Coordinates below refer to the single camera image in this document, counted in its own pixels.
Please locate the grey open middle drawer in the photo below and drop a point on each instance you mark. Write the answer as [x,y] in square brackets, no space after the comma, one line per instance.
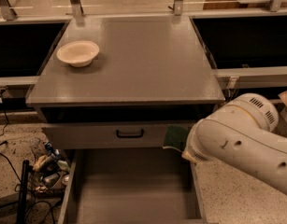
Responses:
[131,186]

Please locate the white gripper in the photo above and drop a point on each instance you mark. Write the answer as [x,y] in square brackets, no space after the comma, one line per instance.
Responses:
[194,150]

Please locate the black stand post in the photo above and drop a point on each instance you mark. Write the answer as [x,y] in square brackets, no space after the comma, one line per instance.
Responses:
[23,193]

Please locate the metal rail frame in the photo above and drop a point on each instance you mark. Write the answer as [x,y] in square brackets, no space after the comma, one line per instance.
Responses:
[42,12]

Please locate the green and yellow sponge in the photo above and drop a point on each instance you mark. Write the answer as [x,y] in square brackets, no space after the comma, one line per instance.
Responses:
[176,137]

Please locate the grey closed top drawer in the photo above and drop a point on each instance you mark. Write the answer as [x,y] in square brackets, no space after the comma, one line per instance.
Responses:
[91,135]

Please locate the grey cabinet with counter top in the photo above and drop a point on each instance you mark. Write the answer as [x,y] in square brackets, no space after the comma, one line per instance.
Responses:
[148,69]

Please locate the black drawer handle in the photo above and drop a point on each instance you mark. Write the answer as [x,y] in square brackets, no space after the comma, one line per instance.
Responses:
[131,135]

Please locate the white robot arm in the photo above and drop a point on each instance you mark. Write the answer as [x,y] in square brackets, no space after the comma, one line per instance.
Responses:
[240,134]

